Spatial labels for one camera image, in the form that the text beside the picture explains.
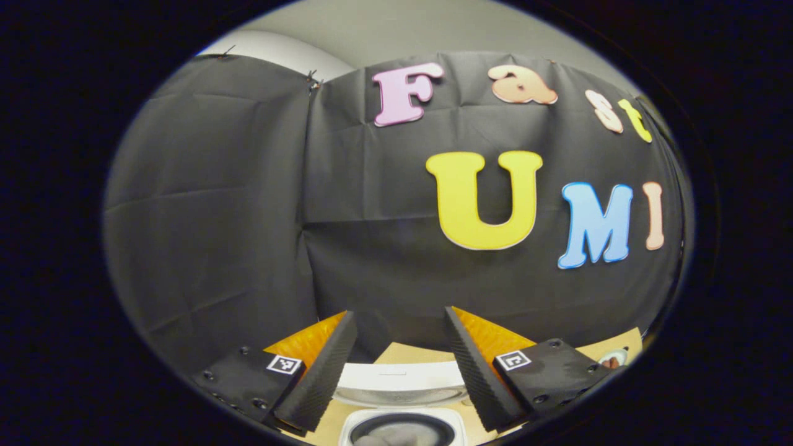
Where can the white rice cooker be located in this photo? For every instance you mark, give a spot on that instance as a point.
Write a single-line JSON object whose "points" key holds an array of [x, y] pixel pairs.
{"points": [[403, 378]]}

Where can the pale green plate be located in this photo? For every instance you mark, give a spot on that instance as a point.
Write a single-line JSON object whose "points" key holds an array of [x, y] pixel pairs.
{"points": [[618, 354]]}

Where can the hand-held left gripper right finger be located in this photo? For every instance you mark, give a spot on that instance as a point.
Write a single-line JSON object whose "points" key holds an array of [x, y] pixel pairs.
{"points": [[480, 384]]}

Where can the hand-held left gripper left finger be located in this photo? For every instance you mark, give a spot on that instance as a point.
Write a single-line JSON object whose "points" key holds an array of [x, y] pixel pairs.
{"points": [[313, 390]]}

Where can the red-brown meat piece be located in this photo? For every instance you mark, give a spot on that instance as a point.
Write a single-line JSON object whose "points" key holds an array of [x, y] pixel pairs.
{"points": [[612, 363]]}

